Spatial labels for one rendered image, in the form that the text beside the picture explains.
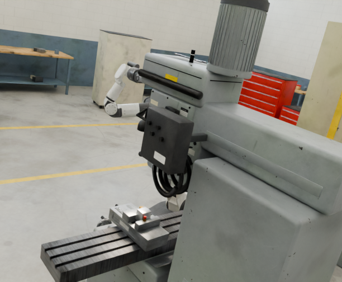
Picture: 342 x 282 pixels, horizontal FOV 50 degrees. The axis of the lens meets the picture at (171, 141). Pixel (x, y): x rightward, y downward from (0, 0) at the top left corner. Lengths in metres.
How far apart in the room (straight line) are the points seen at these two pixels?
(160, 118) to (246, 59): 0.44
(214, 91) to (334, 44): 1.87
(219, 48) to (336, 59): 1.86
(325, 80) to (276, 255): 2.24
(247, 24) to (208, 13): 10.76
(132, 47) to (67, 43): 2.25
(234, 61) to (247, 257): 0.76
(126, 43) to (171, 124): 6.67
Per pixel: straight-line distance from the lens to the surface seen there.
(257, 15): 1.57
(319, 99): 3.34
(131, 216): 1.99
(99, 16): 10.04
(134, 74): 2.30
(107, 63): 7.88
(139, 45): 8.08
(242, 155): 1.45
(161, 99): 1.79
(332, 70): 3.31
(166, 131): 1.37
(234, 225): 1.38
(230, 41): 1.55
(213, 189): 1.41
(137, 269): 2.06
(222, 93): 1.65
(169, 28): 11.33
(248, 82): 7.33
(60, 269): 1.77
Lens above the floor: 2.06
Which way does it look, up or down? 18 degrees down
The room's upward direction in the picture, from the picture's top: 11 degrees clockwise
